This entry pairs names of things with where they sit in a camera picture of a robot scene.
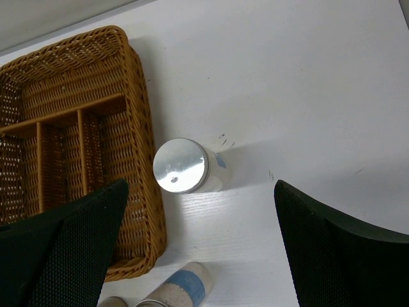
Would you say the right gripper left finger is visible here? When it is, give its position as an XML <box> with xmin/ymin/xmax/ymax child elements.
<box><xmin>1</xmin><ymin>179</ymin><xmax>129</xmax><ymax>306</ymax></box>

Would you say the brown wicker divided basket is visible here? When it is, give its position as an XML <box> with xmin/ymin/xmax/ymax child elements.
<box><xmin>1</xmin><ymin>26</ymin><xmax>167</xmax><ymax>281</ymax></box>

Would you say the silver cap jar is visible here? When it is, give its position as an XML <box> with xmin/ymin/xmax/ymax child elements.
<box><xmin>136</xmin><ymin>262</ymin><xmax>213</xmax><ymax>307</ymax></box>
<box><xmin>153</xmin><ymin>138</ymin><xmax>231</xmax><ymax>194</ymax></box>

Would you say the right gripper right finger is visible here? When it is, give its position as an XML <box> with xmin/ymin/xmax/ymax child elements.
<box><xmin>274</xmin><ymin>180</ymin><xmax>408</xmax><ymax>306</ymax></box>

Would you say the black cap bottle right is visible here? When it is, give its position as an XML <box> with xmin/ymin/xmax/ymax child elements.
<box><xmin>97</xmin><ymin>296</ymin><xmax>128</xmax><ymax>307</ymax></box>

